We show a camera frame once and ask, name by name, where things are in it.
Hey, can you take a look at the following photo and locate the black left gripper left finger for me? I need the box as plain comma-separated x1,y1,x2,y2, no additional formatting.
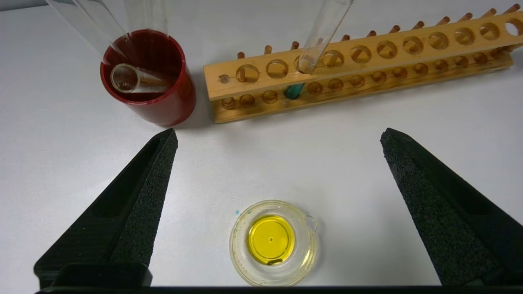
34,128,179,289

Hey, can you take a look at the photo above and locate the yellow-stained glass test tube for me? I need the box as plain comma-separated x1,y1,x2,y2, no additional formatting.
110,63,170,94

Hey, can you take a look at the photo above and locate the yellow pigment liquid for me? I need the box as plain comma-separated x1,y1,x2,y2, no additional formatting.
248,215,296,265

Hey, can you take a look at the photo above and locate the blue pigment liquid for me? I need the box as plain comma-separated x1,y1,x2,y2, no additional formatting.
285,83,306,100

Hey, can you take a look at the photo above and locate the empty clear test tube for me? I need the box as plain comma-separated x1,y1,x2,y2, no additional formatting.
46,0,131,62
123,0,169,39

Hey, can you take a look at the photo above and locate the red plastic cup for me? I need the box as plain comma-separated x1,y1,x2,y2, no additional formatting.
100,29,197,127

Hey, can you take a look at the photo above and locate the wooden test tube rack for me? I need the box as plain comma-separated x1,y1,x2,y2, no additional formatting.
203,3,523,124

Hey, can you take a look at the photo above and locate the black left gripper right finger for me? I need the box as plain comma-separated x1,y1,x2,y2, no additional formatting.
380,127,523,286

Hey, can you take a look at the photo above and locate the blue-stained glass test tube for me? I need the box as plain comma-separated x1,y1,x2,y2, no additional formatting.
284,0,355,100

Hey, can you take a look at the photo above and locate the small clear glass beaker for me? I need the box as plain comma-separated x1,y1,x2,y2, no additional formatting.
229,199,319,287

